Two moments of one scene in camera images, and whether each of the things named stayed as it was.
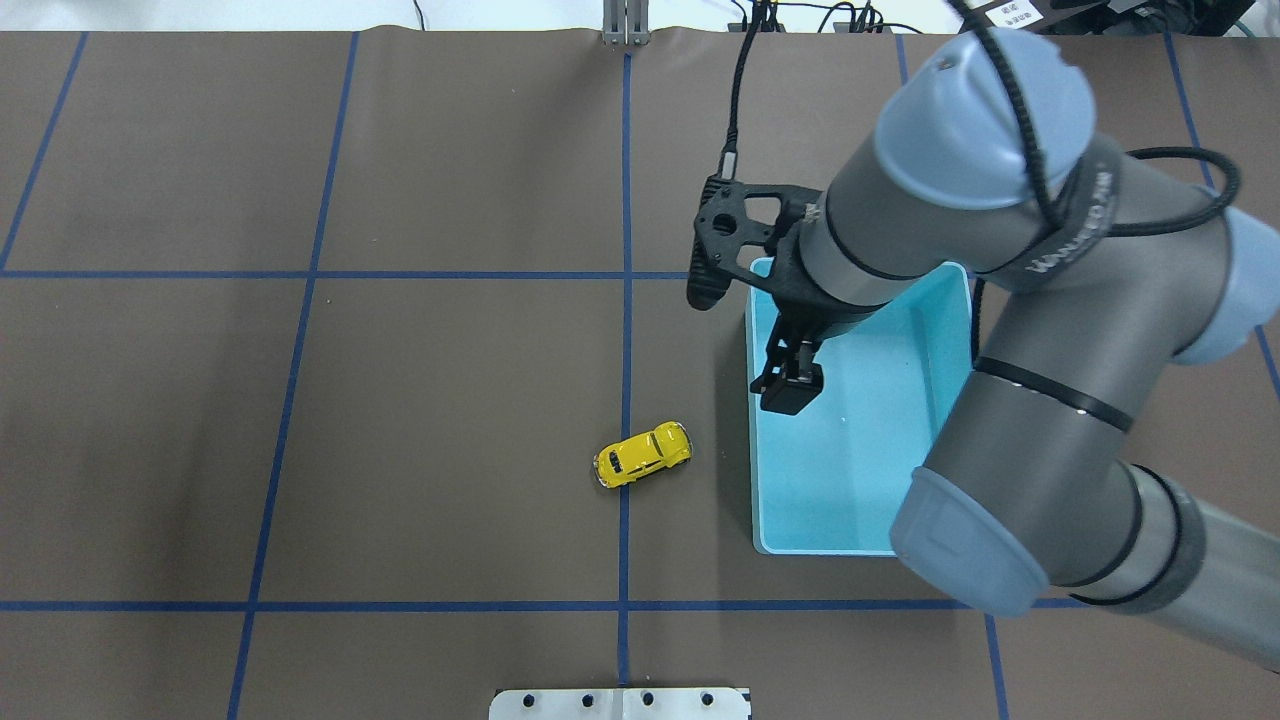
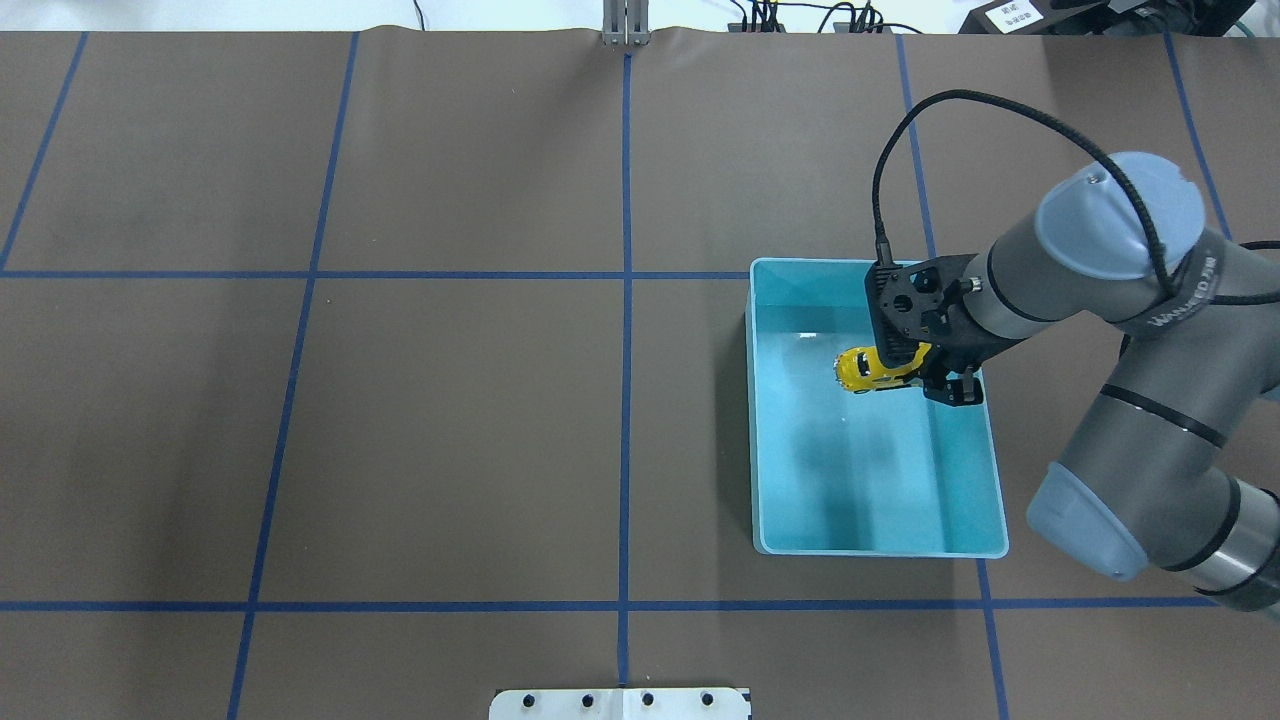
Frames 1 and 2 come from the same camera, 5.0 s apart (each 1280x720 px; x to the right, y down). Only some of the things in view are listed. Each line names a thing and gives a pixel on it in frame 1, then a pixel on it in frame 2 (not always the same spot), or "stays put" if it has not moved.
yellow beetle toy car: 665,445 -> 861,368
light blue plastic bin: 824,480 stays put
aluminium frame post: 626,22 stays put
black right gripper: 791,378 -> 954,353
